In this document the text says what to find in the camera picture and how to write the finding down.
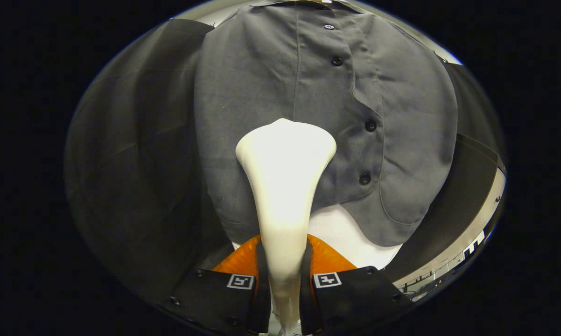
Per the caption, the grey cabinet with dark top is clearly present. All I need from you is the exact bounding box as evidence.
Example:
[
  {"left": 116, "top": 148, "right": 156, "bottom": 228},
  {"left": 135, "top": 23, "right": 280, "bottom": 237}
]
[{"left": 383, "top": 133, "right": 505, "bottom": 290}]

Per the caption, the grey button shirt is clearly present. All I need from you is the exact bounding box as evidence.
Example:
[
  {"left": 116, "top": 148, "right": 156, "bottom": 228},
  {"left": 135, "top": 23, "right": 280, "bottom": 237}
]
[{"left": 194, "top": 0, "right": 458, "bottom": 248}]

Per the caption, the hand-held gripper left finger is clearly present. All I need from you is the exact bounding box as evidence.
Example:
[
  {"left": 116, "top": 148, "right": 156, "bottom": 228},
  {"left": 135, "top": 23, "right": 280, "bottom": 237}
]
[{"left": 161, "top": 235, "right": 273, "bottom": 336}]

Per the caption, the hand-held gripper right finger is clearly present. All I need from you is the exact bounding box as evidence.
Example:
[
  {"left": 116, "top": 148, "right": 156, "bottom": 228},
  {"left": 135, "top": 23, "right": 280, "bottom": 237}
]
[{"left": 301, "top": 235, "right": 414, "bottom": 336}]

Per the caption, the white mannequin torso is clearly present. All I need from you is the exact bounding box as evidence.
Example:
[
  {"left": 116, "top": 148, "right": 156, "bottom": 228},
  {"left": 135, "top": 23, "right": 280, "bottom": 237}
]
[{"left": 231, "top": 203, "right": 402, "bottom": 271}]

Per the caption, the white garment steamer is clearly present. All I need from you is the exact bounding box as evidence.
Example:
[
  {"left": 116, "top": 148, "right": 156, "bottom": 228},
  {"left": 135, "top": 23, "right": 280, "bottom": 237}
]
[{"left": 235, "top": 118, "right": 337, "bottom": 336}]

